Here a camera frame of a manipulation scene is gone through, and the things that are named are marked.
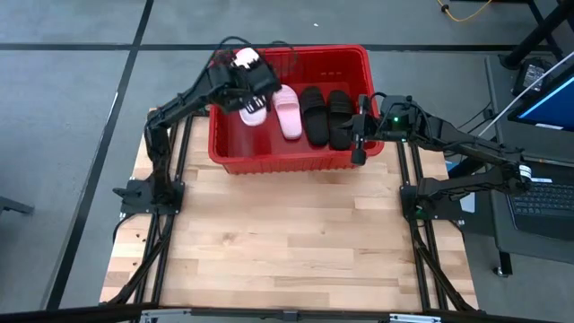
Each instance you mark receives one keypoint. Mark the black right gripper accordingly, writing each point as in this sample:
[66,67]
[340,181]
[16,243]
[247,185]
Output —
[370,128]

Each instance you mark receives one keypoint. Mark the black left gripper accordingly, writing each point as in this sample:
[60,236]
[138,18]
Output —
[251,83]

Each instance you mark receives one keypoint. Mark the black slide sandal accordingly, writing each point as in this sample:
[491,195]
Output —
[316,125]
[338,107]

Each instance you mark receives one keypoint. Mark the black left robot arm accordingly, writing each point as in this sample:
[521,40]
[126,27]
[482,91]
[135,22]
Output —
[154,143]

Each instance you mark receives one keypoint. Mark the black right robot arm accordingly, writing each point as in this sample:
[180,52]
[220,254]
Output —
[471,145]

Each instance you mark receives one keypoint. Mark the red plastic bin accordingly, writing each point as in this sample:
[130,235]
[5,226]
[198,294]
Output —
[269,152]

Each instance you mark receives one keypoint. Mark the black power adapter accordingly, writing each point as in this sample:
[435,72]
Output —
[531,74]

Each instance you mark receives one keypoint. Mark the blue screen monitor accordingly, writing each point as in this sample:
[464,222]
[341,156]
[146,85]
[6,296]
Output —
[551,105]

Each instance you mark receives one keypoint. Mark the black tripod stand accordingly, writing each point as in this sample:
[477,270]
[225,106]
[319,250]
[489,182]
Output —
[533,36]

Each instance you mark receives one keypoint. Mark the black laptop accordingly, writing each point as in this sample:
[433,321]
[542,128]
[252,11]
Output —
[542,202]

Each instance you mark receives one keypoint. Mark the laptop computer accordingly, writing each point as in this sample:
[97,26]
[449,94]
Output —
[520,251]

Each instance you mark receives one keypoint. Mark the grey furniture foot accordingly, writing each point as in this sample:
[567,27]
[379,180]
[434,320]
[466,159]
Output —
[13,205]

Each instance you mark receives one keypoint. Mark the black aluminium frame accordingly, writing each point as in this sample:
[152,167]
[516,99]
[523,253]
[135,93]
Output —
[152,251]
[426,260]

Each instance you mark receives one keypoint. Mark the black front frame bar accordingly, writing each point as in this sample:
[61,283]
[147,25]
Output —
[287,314]

